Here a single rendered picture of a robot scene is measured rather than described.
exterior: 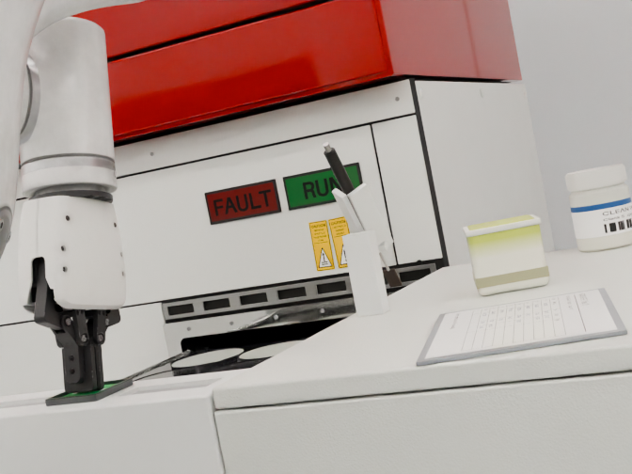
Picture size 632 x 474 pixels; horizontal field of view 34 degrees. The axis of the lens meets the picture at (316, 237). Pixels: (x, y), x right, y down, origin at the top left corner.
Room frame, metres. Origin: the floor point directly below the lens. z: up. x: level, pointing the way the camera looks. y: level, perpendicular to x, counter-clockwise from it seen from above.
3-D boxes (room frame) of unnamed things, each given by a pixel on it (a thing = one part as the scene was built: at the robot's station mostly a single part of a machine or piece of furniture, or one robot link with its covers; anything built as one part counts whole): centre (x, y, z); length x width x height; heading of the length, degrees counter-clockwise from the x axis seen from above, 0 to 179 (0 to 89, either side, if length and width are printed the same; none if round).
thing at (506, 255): (1.05, -0.19, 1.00); 0.07 x 0.07 x 0.07; 83
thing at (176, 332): (1.46, 0.05, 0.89); 0.44 x 0.02 x 0.10; 65
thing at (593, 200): (1.23, -0.34, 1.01); 0.07 x 0.07 x 0.10
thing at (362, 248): (1.06, -0.05, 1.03); 0.06 x 0.04 x 0.13; 155
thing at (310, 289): (1.47, 0.05, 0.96); 0.44 x 0.01 x 0.02; 65
